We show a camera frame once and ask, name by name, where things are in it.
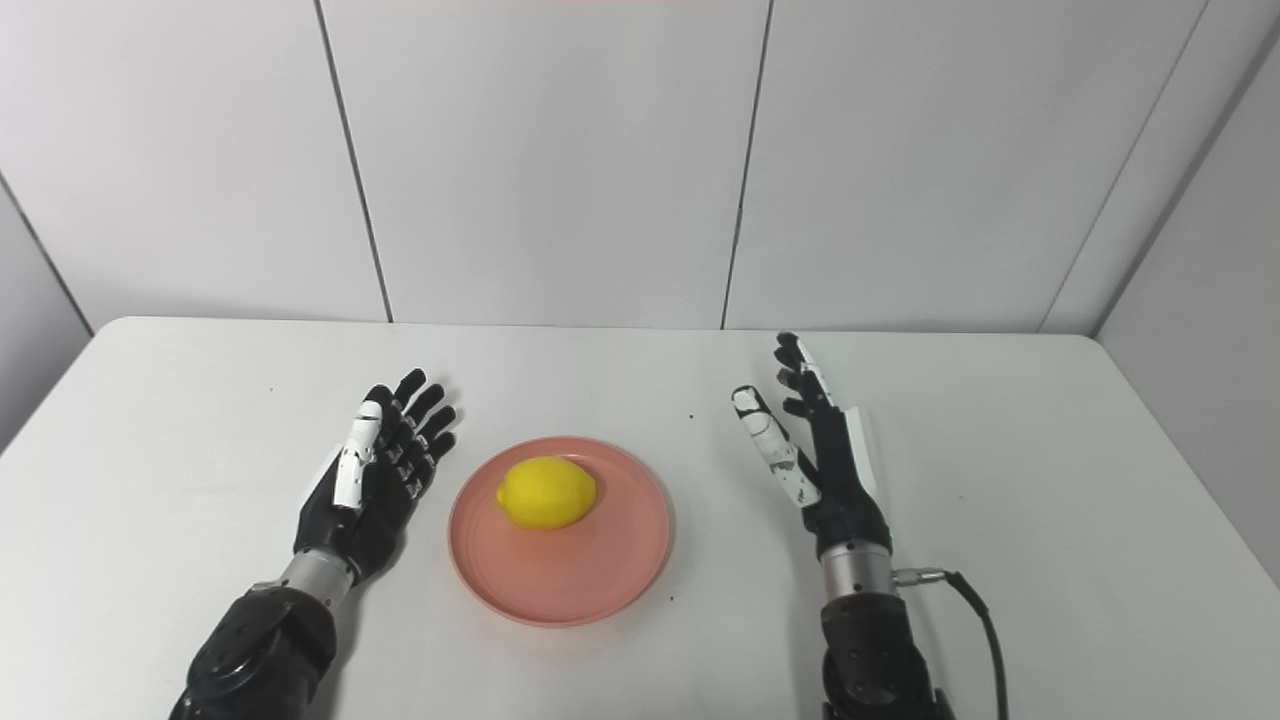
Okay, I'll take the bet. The pink round plate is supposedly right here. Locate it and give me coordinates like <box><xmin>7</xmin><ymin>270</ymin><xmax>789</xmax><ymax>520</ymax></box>
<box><xmin>447</xmin><ymin>436</ymin><xmax>673</xmax><ymax>629</ymax></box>

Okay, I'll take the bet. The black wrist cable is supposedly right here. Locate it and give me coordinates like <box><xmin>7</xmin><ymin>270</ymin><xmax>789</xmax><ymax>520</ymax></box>
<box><xmin>892</xmin><ymin>565</ymin><xmax>1010</xmax><ymax>720</ymax></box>

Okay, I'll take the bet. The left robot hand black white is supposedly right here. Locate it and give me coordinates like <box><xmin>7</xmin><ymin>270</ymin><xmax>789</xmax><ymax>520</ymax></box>
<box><xmin>292</xmin><ymin>368</ymin><xmax>459</xmax><ymax>587</ymax></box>

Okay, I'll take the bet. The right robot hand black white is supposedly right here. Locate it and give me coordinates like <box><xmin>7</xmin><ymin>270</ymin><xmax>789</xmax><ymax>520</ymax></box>
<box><xmin>731</xmin><ymin>332</ymin><xmax>893</xmax><ymax>561</ymax></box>

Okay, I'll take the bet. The yellow lemon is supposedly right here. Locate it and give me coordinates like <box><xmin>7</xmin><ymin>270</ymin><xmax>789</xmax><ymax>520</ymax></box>
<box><xmin>495</xmin><ymin>456</ymin><xmax>599</xmax><ymax>532</ymax></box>

